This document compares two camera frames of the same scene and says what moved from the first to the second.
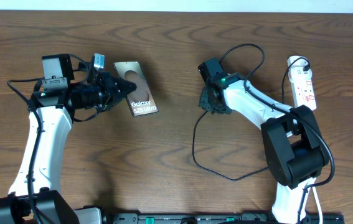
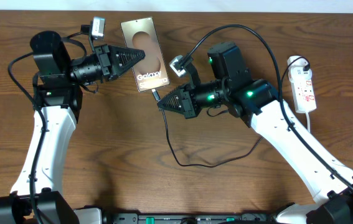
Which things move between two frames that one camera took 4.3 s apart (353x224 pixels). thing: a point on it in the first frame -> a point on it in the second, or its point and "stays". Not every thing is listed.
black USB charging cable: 306,68 -> 159,102
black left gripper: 112,94 -> 104,53
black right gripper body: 205,102 -> 190,101
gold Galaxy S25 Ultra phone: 141,101 -> 151,72
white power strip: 301,76 stays
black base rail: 224,218 stays
